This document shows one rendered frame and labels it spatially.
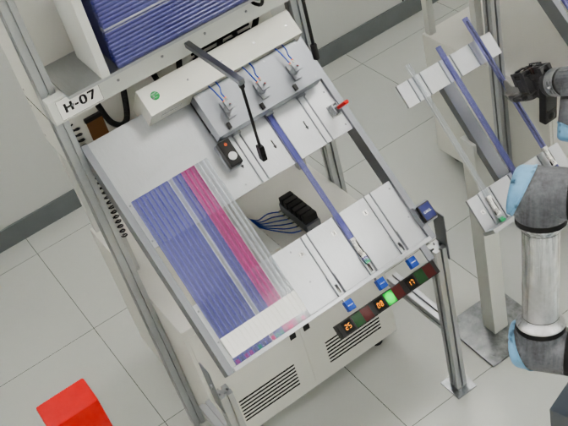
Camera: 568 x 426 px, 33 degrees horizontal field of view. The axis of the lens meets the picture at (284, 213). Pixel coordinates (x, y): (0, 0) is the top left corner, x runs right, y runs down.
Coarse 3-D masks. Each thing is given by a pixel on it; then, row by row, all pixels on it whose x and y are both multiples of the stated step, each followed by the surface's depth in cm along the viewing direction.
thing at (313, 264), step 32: (384, 192) 267; (320, 224) 261; (352, 224) 263; (384, 224) 265; (416, 224) 267; (288, 256) 257; (320, 256) 259; (352, 256) 261; (384, 256) 263; (320, 288) 257; (224, 352) 247
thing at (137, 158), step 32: (320, 96) 270; (128, 128) 256; (160, 128) 258; (192, 128) 260; (256, 128) 264; (288, 128) 266; (320, 128) 268; (128, 160) 254; (160, 160) 256; (192, 160) 258; (256, 160) 262; (288, 160) 264; (128, 192) 252
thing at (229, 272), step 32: (160, 192) 253; (192, 192) 255; (224, 192) 256; (160, 224) 251; (192, 224) 252; (224, 224) 254; (192, 256) 250; (224, 256) 252; (256, 256) 254; (192, 288) 248; (224, 288) 250; (256, 288) 252; (288, 288) 254; (224, 320) 248; (256, 320) 250; (288, 320) 252
